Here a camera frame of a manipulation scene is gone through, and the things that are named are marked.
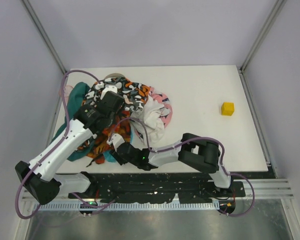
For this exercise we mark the dark teal green cloth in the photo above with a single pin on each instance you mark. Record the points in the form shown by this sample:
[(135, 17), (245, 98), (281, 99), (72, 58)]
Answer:
[(74, 102)]

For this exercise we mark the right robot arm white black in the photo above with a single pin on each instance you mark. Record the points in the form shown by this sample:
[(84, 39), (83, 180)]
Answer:
[(204, 154)]

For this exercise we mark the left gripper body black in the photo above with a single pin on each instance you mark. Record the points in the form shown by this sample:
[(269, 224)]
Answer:
[(114, 100)]

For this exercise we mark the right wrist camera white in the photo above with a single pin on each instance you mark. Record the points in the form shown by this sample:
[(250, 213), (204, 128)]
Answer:
[(115, 140)]

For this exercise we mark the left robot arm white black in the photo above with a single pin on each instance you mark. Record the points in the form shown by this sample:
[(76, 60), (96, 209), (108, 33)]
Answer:
[(39, 176)]

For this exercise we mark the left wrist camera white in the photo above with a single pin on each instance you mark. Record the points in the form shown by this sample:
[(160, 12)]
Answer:
[(108, 88)]

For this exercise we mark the yellow cube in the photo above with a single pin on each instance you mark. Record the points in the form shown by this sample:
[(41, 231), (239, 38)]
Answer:
[(227, 109)]

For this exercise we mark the right aluminium frame post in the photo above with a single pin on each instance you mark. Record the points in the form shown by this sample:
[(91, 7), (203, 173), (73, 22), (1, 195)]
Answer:
[(265, 29)]

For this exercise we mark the beige round bowl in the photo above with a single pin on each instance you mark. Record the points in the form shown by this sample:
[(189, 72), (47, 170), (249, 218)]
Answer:
[(114, 75)]

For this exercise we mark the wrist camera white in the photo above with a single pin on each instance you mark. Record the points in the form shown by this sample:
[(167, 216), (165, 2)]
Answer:
[(108, 88), (115, 140)]

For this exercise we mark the black front mounting rail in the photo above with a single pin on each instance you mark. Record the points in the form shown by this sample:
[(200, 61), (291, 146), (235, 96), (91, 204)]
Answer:
[(158, 188)]

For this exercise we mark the white slotted cable duct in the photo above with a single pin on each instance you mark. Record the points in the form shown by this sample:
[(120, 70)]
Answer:
[(174, 205)]

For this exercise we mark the pink transparent cup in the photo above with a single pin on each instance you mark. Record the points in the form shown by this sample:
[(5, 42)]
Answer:
[(66, 91)]

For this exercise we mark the white cloth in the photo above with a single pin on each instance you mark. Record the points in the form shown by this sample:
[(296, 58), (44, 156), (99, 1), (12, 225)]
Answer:
[(150, 115)]

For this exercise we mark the aluminium frame post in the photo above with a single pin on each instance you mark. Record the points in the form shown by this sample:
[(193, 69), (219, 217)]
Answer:
[(265, 29), (43, 34)]

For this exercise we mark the pink patterned cloth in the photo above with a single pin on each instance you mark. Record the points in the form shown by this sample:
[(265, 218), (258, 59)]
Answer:
[(162, 98)]

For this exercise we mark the camouflage orange black cloth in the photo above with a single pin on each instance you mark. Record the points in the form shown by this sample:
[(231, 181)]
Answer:
[(135, 94)]

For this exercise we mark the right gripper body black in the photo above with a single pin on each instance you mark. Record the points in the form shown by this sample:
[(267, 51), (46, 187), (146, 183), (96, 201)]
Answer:
[(123, 152)]

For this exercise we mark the left aluminium frame post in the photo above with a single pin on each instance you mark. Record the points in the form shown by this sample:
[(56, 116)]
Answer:
[(43, 34)]

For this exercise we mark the light blue cloth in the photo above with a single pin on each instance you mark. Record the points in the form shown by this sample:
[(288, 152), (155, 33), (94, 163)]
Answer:
[(127, 136)]

